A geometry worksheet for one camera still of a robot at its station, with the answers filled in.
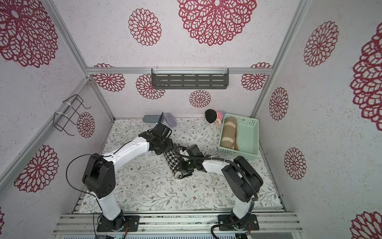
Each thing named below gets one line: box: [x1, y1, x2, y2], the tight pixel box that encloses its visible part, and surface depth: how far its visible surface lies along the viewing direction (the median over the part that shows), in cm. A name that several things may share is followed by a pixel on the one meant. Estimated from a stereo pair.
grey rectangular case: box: [142, 114, 161, 123], surface depth 122 cm
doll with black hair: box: [204, 109, 225, 125], surface depth 117 cm
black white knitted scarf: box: [163, 148, 193, 180], surface depth 89 cm
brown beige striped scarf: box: [220, 116, 240, 151], surface depth 107 cm
